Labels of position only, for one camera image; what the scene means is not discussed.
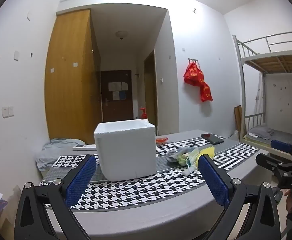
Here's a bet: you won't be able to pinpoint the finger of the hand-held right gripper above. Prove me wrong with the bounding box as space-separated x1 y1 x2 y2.
256 153 290 177
271 139 292 153

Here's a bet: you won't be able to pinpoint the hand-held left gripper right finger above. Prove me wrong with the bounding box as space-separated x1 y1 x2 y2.
197 154 282 240

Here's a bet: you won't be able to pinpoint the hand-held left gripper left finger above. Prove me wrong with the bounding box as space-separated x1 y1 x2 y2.
14 154 97 240

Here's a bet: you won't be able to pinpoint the yellow sponge cloth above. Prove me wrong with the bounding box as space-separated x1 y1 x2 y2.
198 146 215 160

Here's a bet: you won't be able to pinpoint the blue face mask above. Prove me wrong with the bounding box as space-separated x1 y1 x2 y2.
183 147 199 177

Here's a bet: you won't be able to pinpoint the grey cloth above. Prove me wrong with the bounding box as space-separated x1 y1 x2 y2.
165 148 186 165

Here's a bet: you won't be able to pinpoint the white foam box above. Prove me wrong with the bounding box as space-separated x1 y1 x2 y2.
94 120 157 182

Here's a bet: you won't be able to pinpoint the person's right hand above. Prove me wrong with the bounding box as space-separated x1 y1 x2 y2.
285 189 292 214

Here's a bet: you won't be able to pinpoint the grey folded blanket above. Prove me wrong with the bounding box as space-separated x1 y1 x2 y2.
247 126 275 139

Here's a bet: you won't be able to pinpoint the white remote control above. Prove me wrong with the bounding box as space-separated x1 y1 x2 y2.
72 144 96 151

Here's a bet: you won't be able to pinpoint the crumpled grey bedding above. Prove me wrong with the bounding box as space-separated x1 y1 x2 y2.
34 138 86 172

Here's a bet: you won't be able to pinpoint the black smartphone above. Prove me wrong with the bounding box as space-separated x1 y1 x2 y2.
201 133 224 145

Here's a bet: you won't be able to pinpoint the wooden board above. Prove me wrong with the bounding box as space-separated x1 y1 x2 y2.
234 106 247 140

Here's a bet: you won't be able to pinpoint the black and white houndstooth runner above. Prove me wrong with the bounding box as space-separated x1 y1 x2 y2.
38 136 260 210

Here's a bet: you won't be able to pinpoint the dark brown entrance door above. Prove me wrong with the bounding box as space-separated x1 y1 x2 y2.
100 70 132 122

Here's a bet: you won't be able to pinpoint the metal bunk bed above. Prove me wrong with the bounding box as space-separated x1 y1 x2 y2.
232 31 292 153

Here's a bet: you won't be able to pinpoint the red plastic bag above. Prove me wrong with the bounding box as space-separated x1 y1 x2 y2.
183 61 204 85
200 81 213 102

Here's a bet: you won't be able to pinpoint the white bottle with red pump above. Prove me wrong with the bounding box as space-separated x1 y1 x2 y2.
139 107 149 123

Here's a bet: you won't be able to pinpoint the white paper notices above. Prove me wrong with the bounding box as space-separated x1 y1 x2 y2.
108 82 128 91

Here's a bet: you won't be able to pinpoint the wooden wardrobe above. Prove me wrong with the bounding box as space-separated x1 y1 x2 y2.
44 9 102 144

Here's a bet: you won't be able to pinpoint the light wooden side door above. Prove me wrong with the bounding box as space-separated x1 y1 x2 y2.
143 50 158 135

